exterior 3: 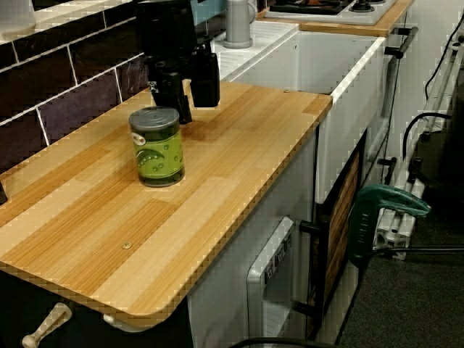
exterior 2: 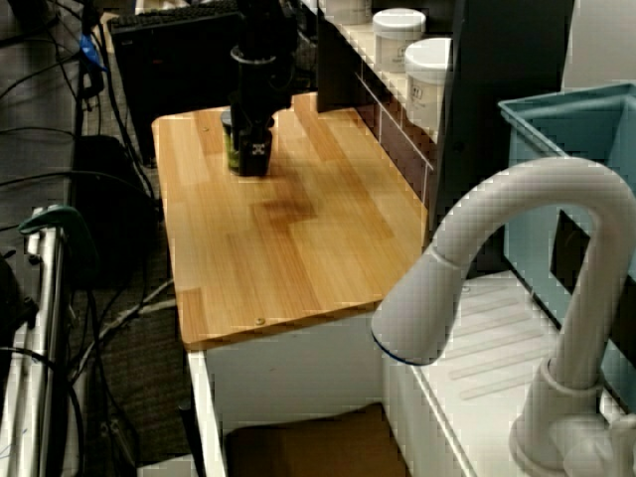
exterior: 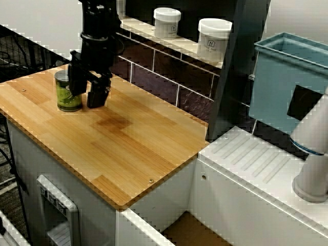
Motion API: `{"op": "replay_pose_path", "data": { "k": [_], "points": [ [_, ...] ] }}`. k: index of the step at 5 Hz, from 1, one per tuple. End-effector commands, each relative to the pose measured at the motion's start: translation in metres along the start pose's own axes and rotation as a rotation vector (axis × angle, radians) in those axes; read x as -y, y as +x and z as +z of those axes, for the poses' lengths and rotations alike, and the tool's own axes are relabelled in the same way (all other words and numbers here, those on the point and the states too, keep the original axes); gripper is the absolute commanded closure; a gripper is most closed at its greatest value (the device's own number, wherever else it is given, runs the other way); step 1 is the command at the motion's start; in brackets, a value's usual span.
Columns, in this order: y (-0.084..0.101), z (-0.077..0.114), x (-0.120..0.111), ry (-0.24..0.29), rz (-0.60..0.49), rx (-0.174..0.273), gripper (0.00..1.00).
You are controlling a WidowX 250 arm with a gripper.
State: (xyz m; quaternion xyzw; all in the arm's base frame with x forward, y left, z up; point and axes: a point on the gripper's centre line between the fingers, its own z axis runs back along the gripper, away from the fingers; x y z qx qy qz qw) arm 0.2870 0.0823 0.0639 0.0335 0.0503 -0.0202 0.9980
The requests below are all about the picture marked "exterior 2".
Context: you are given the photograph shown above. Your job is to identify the black looped cable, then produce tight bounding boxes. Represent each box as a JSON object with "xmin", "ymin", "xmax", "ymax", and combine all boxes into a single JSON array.
[{"xmin": 0, "ymin": 347, "xmax": 85, "ymax": 477}]

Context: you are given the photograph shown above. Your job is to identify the green labelled tin can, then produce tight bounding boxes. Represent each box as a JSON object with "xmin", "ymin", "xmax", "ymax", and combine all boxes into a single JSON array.
[{"xmin": 220, "ymin": 109, "xmax": 242, "ymax": 174}]

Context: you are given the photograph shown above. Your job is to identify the aluminium extrusion rail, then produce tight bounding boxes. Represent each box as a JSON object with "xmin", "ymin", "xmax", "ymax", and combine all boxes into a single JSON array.
[{"xmin": 0, "ymin": 206, "xmax": 69, "ymax": 477}]

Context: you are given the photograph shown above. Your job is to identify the pale grey toy faucet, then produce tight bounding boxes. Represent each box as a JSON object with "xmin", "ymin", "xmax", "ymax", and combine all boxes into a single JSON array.
[{"xmin": 370, "ymin": 157, "xmax": 636, "ymax": 477}]

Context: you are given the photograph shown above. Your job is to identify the black door handle bar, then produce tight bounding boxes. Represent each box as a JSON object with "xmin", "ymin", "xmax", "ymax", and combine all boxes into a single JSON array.
[{"xmin": 177, "ymin": 399, "xmax": 206, "ymax": 477}]

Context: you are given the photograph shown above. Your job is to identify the white toy sink unit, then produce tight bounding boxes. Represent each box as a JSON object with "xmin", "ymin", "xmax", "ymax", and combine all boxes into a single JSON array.
[{"xmin": 186, "ymin": 270, "xmax": 636, "ymax": 477}]

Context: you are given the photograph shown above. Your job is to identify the blue tape strip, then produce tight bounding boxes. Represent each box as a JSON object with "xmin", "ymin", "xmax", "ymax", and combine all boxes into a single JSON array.
[{"xmin": 79, "ymin": 33, "xmax": 109, "ymax": 72}]

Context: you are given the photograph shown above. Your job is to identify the green bar clamp handle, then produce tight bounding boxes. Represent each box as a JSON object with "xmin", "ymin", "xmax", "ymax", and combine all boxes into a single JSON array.
[{"xmin": 18, "ymin": 206, "xmax": 98, "ymax": 284}]

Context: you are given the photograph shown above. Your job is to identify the white lidded plastic jar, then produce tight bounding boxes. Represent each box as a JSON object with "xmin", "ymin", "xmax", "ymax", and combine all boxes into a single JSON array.
[
  {"xmin": 372, "ymin": 8, "xmax": 427, "ymax": 75},
  {"xmin": 404, "ymin": 38, "xmax": 454, "ymax": 131}
]

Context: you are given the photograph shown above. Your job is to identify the black upright pillar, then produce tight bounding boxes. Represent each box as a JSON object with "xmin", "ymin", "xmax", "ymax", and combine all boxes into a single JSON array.
[{"xmin": 429, "ymin": 0, "xmax": 575, "ymax": 279}]

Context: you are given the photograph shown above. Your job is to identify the teal plastic bin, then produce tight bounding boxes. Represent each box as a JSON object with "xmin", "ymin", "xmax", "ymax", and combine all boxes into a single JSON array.
[{"xmin": 498, "ymin": 83, "xmax": 636, "ymax": 413}]

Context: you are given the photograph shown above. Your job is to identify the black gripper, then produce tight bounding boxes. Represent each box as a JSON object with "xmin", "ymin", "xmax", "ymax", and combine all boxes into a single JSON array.
[{"xmin": 229, "ymin": 54, "xmax": 295, "ymax": 178}]

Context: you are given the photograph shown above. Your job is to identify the pale grey floor cable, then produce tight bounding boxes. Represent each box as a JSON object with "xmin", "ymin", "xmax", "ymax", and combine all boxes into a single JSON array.
[{"xmin": 69, "ymin": 280, "xmax": 176, "ymax": 379}]

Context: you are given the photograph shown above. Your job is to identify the black computer tower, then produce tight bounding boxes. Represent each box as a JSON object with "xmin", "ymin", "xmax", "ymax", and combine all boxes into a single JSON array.
[{"xmin": 107, "ymin": 2, "xmax": 244, "ymax": 168}]

